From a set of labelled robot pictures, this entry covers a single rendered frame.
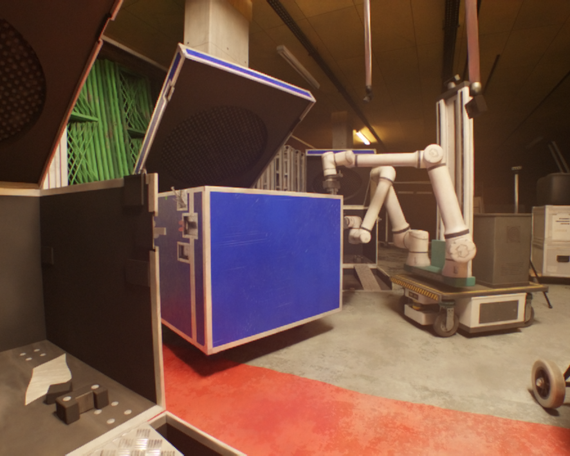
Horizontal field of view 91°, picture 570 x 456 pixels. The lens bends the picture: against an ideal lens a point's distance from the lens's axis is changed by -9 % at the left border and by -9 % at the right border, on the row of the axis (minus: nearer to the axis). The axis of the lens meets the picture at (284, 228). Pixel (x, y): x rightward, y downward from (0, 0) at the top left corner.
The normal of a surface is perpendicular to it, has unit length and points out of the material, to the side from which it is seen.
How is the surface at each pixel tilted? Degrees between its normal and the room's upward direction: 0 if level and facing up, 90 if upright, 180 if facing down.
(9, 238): 90
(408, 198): 90
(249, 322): 90
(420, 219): 90
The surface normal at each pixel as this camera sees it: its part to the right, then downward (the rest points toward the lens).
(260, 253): 0.68, 0.03
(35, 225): 0.85, 0.02
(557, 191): -0.47, 0.07
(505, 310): 0.15, 0.04
